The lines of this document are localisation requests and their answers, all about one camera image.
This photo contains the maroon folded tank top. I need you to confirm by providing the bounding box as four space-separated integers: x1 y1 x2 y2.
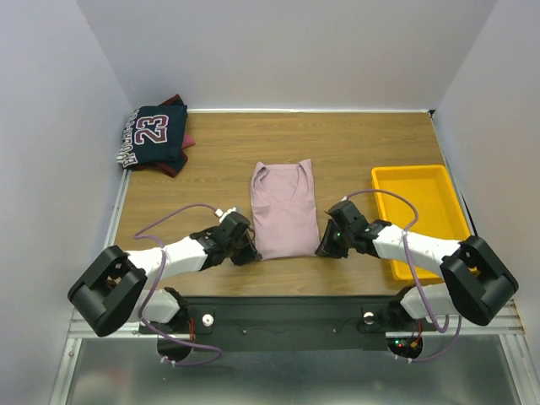
150 94 196 178

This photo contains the pink ribbed tank top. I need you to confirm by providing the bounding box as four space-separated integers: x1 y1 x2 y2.
250 159 320 261

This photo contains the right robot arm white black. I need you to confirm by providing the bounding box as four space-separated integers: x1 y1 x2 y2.
316 199 519 329

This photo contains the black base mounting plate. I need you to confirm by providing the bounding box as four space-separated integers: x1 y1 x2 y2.
138 294 427 354

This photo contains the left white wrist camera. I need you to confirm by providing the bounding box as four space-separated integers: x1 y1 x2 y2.
214 207 238 222

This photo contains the navy number 23 jersey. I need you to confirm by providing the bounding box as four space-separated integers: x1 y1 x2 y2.
116 105 187 169

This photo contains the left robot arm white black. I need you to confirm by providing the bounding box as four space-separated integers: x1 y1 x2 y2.
67 209 260 337

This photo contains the yellow plastic tray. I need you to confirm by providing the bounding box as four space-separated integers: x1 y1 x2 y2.
371 165 471 281

